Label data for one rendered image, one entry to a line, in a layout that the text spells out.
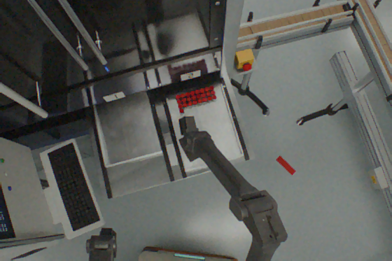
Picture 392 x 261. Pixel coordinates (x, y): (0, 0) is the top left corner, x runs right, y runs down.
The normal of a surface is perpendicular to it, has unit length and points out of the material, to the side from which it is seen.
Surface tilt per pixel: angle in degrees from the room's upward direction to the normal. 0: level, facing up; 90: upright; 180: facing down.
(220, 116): 0
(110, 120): 0
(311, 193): 0
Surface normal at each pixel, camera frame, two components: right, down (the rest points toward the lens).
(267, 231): 0.27, -0.62
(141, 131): -0.04, -0.28
